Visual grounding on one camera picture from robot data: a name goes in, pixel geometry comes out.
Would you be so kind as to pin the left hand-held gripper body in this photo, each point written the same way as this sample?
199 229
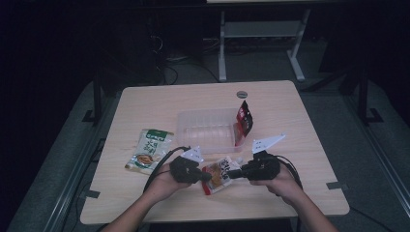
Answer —
185 169

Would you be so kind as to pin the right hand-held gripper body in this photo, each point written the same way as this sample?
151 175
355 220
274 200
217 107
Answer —
262 167

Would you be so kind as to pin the white metal table frame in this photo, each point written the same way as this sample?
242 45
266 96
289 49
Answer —
261 30

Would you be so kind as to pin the green and white food packet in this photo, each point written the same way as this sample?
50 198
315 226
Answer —
150 150

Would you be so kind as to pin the grey tape strip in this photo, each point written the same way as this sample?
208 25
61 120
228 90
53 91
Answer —
92 194
336 185

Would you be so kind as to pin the person's left hand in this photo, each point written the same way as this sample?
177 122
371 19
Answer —
164 185

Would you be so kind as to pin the clear plastic container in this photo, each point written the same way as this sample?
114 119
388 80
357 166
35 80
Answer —
206 130

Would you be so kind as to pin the person's right hand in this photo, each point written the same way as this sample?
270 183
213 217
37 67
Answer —
282 185

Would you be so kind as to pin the grey round table grommet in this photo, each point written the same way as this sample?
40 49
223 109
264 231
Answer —
241 94

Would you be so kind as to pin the red and clear snack packet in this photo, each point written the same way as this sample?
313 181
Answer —
244 121

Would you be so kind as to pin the black metal stand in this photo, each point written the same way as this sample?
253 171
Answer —
364 96

